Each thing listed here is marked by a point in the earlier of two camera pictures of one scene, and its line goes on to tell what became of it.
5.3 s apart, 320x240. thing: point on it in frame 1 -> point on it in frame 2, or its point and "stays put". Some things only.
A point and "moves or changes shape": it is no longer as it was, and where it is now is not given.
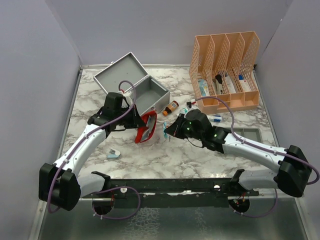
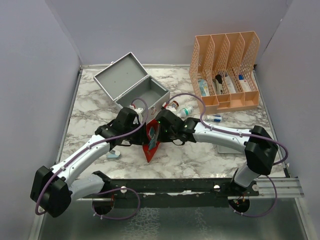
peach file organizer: [226, 65] stays put
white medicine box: [230, 85] stays put
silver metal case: [126, 75] stays put
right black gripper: [175, 129] -> [163, 138]
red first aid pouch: [144, 134] moves or changes shape
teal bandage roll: [166, 135] moves or changes shape
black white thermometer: [218, 81] stays put
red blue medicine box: [244, 83] stays put
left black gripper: [137, 121] -> [142, 138]
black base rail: [187, 192] stays put
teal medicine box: [204, 87] stays put
